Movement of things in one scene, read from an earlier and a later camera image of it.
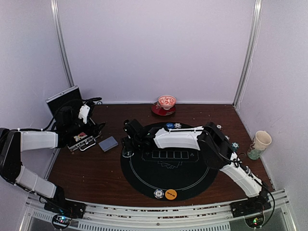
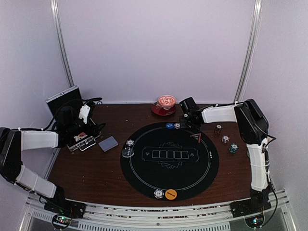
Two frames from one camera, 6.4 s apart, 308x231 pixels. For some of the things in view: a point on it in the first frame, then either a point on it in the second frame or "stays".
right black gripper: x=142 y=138 → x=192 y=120
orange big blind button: x=171 y=194 stays
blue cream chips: x=159 y=193 stays
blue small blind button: x=170 y=125 stays
